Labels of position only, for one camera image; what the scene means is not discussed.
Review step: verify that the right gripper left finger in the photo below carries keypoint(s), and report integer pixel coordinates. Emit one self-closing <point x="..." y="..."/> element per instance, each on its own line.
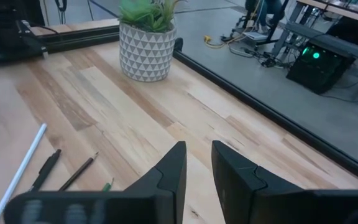
<point x="169" y="177"/>

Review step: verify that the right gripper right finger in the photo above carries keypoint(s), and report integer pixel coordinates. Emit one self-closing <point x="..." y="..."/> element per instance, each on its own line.
<point x="235" y="180"/>

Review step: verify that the green pencil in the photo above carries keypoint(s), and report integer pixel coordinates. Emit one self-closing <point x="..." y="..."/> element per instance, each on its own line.
<point x="107" y="187"/>

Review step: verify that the black pencil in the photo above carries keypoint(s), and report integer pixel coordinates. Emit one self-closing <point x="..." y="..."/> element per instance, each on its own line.
<point x="79" y="170"/>

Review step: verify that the black pen with scale print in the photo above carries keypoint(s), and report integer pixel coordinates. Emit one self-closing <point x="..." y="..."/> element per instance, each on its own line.
<point x="47" y="168"/>

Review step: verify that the succulent in patterned pot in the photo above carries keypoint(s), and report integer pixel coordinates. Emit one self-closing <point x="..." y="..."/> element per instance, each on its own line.
<point x="145" y="53"/>

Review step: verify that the black computer with green light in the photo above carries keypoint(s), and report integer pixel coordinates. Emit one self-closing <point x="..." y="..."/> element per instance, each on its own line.
<point x="315" y="71"/>

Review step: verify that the grey metal bench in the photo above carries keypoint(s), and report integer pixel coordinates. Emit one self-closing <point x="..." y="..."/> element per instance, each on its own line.
<point x="331" y="40"/>

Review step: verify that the person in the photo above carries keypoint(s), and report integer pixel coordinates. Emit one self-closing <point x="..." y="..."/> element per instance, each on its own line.
<point x="269" y="7"/>

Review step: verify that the wooden top table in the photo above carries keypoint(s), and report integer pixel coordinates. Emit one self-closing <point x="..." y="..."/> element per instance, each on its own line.
<point x="353" y="15"/>

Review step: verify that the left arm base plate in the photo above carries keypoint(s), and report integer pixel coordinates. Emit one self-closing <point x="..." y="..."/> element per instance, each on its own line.
<point x="8" y="43"/>

